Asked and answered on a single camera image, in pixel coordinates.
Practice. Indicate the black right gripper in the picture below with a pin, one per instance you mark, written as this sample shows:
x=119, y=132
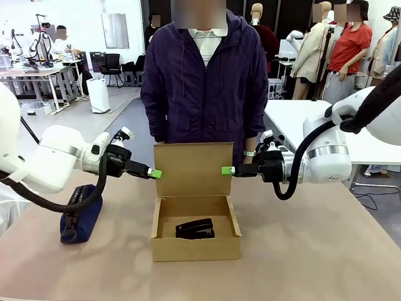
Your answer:
x=271, y=166

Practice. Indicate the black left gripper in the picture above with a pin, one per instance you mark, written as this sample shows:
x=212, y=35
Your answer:
x=117, y=161

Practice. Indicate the black stapler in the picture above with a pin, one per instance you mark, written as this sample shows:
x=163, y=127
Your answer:
x=195, y=229

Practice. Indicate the brown cardboard box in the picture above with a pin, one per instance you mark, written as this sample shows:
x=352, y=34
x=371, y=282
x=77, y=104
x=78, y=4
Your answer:
x=194, y=251

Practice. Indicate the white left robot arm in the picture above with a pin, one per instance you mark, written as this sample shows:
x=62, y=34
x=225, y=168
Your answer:
x=53, y=156

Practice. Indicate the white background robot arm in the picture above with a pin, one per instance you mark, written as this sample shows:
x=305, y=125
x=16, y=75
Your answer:
x=294, y=36

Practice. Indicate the person's left hand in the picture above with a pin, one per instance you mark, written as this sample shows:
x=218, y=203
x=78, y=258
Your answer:
x=249, y=160

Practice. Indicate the silver wristwatch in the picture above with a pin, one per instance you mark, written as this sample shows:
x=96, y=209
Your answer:
x=249, y=153

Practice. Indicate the navy zipper pencil case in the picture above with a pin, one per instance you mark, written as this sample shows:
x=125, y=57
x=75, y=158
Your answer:
x=83, y=225

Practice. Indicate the white air purifier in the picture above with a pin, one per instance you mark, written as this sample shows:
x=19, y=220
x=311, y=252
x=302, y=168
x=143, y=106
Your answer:
x=98, y=95

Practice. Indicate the person in purple jacket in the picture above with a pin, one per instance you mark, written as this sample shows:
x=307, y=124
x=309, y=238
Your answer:
x=194, y=94

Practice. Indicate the black office chair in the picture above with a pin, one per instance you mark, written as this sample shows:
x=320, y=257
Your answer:
x=111, y=66

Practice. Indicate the black tripod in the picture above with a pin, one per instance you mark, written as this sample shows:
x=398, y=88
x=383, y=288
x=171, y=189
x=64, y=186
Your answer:
x=29, y=130

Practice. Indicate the mannequin in dark red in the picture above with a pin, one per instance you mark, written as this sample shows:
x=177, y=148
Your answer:
x=266, y=37

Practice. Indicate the person in black clothes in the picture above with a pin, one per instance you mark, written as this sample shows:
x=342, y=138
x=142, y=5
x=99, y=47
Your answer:
x=152, y=31

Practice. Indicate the mannequin in beige coat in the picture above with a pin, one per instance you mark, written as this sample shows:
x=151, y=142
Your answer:
x=310, y=53

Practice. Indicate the person in white shirt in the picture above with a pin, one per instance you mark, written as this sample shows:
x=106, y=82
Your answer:
x=61, y=44

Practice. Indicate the wooden workbench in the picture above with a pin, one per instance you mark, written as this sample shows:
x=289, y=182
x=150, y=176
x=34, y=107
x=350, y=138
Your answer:
x=28, y=73

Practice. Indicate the white background humanoid robot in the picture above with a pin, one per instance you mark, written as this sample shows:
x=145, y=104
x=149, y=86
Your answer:
x=42, y=40

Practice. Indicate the figure in red shirt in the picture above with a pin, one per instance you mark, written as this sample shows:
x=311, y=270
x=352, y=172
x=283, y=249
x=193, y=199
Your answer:
x=349, y=50

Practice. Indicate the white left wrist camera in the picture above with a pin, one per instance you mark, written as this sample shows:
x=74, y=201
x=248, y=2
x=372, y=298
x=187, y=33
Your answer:
x=123, y=135

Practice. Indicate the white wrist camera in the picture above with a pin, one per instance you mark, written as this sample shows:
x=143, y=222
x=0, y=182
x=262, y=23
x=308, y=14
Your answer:
x=271, y=139
x=123, y=135

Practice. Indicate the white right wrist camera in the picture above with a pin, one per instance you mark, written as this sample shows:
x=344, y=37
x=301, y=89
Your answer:
x=271, y=139

